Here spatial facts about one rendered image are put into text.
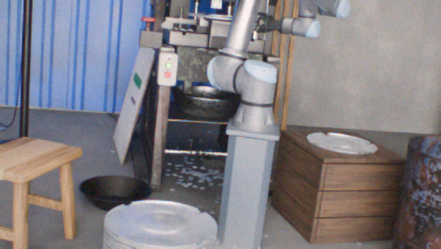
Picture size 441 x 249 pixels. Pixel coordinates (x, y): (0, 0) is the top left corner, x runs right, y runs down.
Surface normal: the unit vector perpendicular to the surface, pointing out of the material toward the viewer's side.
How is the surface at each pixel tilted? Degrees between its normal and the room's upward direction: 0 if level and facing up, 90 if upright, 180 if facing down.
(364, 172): 90
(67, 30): 90
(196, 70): 90
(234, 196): 90
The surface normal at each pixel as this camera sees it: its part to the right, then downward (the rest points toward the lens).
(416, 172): -0.94, 0.01
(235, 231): -0.08, 0.22
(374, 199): 0.32, 0.25
